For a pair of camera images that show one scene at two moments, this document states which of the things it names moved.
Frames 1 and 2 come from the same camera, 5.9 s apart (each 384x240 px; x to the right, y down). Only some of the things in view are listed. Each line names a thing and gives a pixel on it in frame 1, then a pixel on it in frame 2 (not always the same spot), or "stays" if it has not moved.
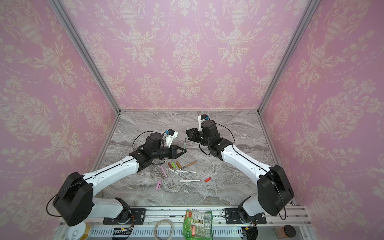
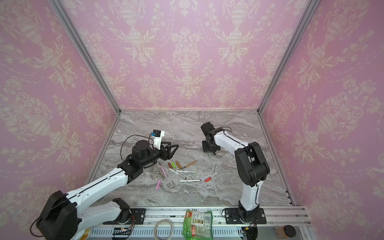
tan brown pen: x=189 y=164 stays
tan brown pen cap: x=178 y=164 stays
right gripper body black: x=205 y=142 stays
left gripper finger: x=175 y=154 -> x=167 y=154
